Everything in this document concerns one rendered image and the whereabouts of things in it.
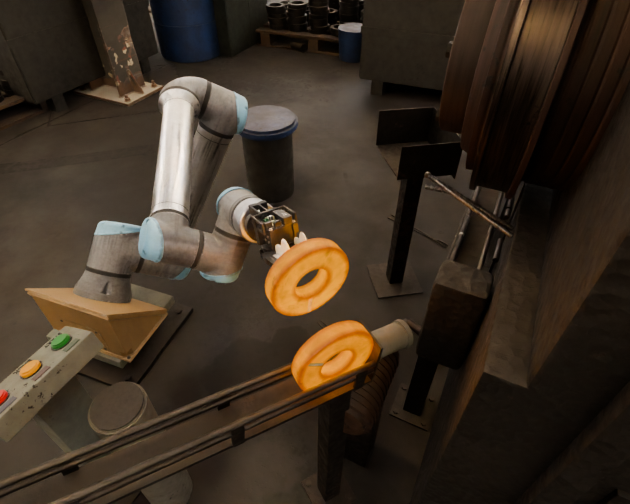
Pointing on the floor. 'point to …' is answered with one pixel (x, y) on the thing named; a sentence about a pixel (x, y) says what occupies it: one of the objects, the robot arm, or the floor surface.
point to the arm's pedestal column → (99, 371)
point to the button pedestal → (50, 398)
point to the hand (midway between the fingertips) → (307, 269)
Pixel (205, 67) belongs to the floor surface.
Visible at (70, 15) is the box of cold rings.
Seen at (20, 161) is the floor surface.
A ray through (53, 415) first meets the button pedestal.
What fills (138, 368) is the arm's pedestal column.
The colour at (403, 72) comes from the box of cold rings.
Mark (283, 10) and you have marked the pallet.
